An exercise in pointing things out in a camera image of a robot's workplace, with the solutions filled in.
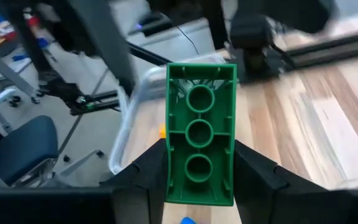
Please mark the green toy block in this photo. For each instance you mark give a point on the green toy block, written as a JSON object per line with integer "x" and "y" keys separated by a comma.
{"x": 179, "y": 174}

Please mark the black power supply box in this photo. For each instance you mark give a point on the black power supply box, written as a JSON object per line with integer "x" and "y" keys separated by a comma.
{"x": 157, "y": 23}

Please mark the small blue toy block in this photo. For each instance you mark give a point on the small blue toy block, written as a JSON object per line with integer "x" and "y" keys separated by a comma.
{"x": 186, "y": 221}

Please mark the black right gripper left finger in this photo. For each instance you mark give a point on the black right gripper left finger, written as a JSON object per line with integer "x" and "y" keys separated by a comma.
{"x": 141, "y": 186}

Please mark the black aluminium table frame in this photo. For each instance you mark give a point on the black aluminium table frame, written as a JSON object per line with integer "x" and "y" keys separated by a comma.
{"x": 337, "y": 49}

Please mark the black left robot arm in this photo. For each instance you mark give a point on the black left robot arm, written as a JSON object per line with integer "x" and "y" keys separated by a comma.
{"x": 253, "y": 34}

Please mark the clear plastic container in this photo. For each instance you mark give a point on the clear plastic container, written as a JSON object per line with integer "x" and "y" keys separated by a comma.
{"x": 124, "y": 124}

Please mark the dark blue office chair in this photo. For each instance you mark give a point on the dark blue office chair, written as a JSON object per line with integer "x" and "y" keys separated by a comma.
{"x": 23, "y": 149}

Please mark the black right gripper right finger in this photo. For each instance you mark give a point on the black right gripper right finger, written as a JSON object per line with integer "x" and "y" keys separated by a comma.
{"x": 259, "y": 193}

